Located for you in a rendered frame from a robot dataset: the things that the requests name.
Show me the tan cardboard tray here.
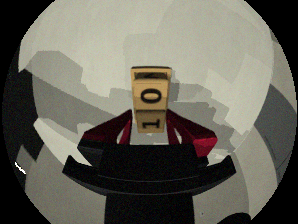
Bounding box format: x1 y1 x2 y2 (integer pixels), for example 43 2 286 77
130 66 171 124

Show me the tan cardboard cube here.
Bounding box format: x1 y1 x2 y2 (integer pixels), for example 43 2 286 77
136 109 166 133
133 72 169 110

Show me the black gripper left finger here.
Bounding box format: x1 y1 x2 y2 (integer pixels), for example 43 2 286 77
81 109 133 144

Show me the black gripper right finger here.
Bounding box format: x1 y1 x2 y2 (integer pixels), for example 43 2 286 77
166 109 218 158

